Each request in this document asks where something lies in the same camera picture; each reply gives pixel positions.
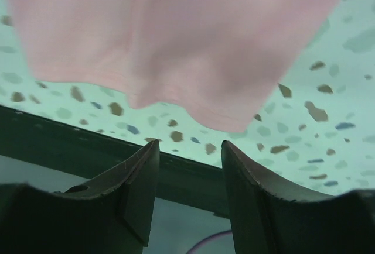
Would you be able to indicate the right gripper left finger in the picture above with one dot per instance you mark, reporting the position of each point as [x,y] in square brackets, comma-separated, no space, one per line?
[111,213]

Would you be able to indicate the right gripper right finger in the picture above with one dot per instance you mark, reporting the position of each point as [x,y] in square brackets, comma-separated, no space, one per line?
[270,214]

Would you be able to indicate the pink t-shirt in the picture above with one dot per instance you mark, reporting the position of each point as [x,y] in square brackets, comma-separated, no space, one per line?
[218,59]

